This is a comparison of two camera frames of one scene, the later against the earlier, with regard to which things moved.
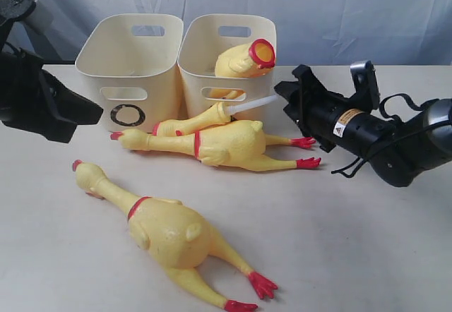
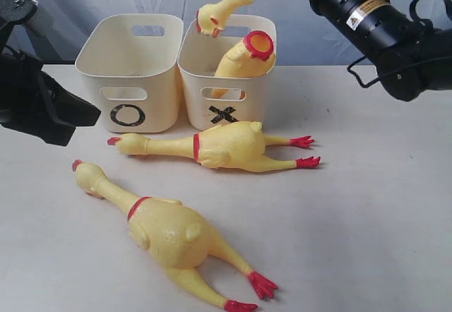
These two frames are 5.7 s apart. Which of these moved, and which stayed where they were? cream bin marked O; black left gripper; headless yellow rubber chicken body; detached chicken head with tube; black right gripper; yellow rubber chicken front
Moved: headless yellow rubber chicken body; black right gripper; detached chicken head with tube
Stayed: black left gripper; cream bin marked O; yellow rubber chicken front
